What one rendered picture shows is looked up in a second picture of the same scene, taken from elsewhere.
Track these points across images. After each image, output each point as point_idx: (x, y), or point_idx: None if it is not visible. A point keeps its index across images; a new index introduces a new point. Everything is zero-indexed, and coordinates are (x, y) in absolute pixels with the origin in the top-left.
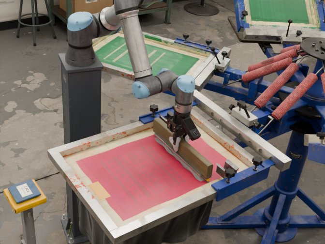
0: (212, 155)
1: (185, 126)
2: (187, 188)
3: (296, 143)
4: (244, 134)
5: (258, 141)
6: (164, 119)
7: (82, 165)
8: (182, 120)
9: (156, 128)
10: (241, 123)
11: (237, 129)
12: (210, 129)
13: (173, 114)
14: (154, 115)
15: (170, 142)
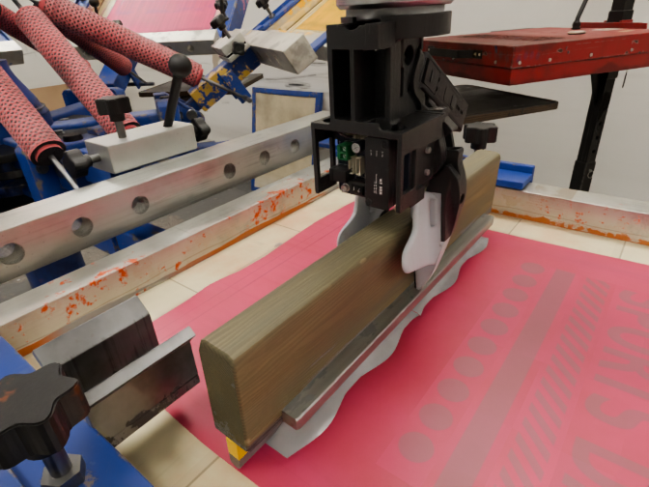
0: (320, 242)
1: (448, 79)
2: (557, 254)
3: (69, 256)
4: (239, 152)
5: (269, 134)
6: (170, 346)
7: None
8: (436, 63)
9: (279, 377)
10: (179, 157)
11: (214, 163)
12: (183, 243)
13: (391, 86)
14: (76, 456)
15: (417, 265)
